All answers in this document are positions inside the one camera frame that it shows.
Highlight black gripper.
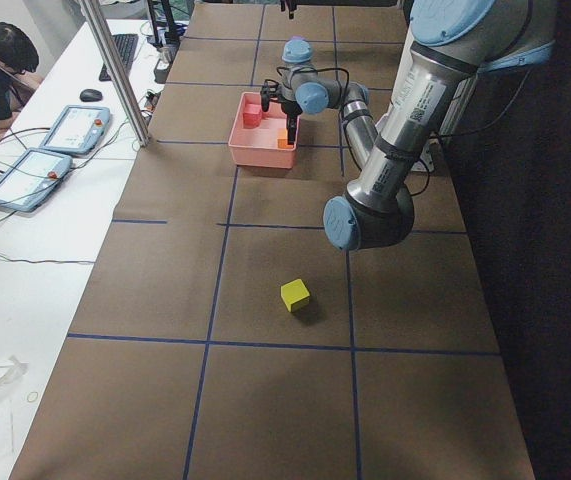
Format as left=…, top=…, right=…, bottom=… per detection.
left=280, top=0, right=301, bottom=146

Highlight red-pink foam block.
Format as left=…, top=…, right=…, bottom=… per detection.
left=242, top=103, right=263, bottom=128

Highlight orange foam block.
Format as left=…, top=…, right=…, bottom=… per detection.
left=277, top=128, right=292, bottom=149

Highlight yellow-green foam block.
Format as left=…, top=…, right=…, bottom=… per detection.
left=280, top=278, right=311, bottom=313

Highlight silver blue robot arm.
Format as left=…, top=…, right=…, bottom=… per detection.
left=263, top=1, right=557, bottom=251

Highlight pink plastic bin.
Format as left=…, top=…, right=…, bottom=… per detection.
left=228, top=92, right=297, bottom=169

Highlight grey power strip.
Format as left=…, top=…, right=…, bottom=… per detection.
left=154, top=44, right=178, bottom=84

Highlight black keyboard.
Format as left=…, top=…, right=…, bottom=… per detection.
left=112, top=33, right=139, bottom=77

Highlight black computer mouse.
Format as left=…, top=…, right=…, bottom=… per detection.
left=79, top=88, right=103, bottom=103

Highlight far teach pendant tablet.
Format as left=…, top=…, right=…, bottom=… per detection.
left=40, top=105, right=111, bottom=155

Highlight teach pendant tablet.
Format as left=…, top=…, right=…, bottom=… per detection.
left=0, top=148, right=72, bottom=213
left=40, top=105, right=111, bottom=155

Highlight near teach pendant tablet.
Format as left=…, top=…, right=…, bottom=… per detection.
left=0, top=148, right=72, bottom=213

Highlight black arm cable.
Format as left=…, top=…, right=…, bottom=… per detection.
left=277, top=65, right=361, bottom=116

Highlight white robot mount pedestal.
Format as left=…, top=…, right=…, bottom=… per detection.
left=411, top=137, right=438, bottom=174

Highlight aluminium frame post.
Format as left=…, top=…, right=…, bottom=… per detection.
left=78, top=0, right=150, bottom=148

